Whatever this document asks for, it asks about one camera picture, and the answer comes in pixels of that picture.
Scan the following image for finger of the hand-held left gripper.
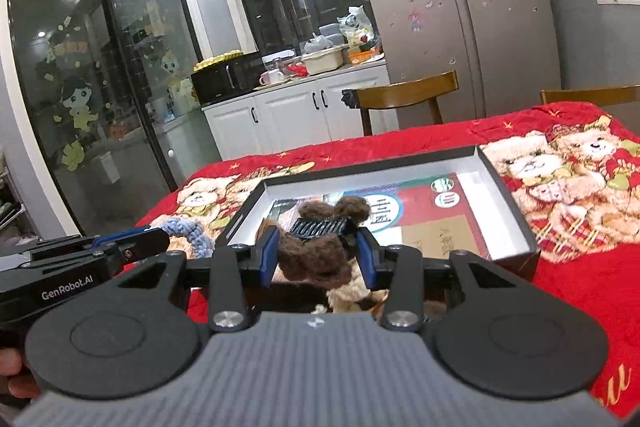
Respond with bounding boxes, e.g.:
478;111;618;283
92;227;172;259

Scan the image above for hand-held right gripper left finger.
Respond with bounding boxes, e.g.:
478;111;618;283
116;226;280;333

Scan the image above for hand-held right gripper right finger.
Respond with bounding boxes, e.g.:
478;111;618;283
356;229;531;333

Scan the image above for brown fuzzy bear hair clip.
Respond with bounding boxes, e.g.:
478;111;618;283
277;194;372;284

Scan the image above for blue and beige braided scrunchie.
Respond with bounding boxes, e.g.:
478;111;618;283
159;216;217;254

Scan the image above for shallow black and white box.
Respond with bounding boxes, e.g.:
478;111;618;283
214;145;542;285

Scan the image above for person's left hand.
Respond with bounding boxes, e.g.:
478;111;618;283
0;348;42;404

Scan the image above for colourful printed paper sheet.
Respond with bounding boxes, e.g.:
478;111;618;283
267;177;493;260

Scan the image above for metal storage rack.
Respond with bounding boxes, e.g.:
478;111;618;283
0;147;27;240

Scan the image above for white kitchen cabinet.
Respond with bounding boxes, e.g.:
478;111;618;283
201;61;392;158

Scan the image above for glass sliding door with stickers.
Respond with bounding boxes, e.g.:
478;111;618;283
4;0;202;239

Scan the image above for wooden chair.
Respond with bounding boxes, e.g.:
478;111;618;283
539;85;640;108
341;70;459;138

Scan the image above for black microwave oven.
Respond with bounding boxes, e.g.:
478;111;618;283
190;53;267;106

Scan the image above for yellow cloth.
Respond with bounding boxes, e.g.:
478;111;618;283
193;49;244;72

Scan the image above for clear container with white lid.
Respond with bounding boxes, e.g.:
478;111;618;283
263;50;303;76

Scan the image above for beige plastic basin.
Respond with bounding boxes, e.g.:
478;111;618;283
301;45;350;76

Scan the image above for orange box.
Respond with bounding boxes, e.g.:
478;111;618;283
347;48;384;64

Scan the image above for red bear printed blanket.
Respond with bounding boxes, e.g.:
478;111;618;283
134;101;640;419

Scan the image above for grey plastic bag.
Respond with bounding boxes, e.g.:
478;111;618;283
303;34;334;54

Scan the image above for stack of grey bowls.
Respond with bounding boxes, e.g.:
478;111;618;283
320;22;344;46

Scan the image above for printed plastic bag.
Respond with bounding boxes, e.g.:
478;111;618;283
338;6;379;52

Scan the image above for silver refrigerator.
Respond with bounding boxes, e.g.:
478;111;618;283
339;0;564;144

